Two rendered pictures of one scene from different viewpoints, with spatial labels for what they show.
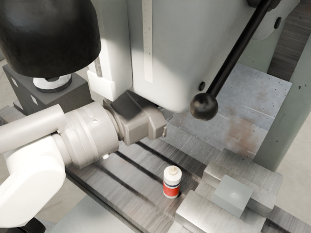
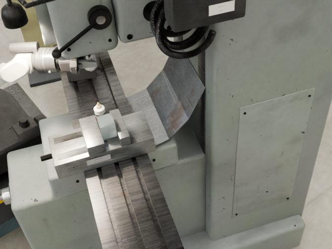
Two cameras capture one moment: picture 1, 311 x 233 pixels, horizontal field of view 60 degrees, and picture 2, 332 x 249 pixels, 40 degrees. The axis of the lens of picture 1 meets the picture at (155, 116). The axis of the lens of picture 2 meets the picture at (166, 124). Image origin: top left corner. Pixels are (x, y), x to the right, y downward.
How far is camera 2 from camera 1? 129 cm
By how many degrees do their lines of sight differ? 27
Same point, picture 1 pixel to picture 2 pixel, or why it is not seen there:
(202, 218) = (86, 126)
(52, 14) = (8, 16)
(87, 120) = (45, 52)
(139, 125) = (65, 62)
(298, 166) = not seen: outside the picture
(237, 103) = (183, 92)
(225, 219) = (95, 132)
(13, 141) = (16, 49)
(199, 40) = (60, 31)
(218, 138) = (164, 114)
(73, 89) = not seen: hidden behind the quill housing
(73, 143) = (35, 59)
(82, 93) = not seen: hidden behind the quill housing
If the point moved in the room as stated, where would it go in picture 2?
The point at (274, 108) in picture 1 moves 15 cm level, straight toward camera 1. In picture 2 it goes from (194, 103) to (156, 115)
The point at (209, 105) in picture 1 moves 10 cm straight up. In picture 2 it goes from (54, 53) to (46, 24)
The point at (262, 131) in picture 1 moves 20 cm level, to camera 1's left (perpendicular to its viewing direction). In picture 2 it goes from (185, 118) to (143, 99)
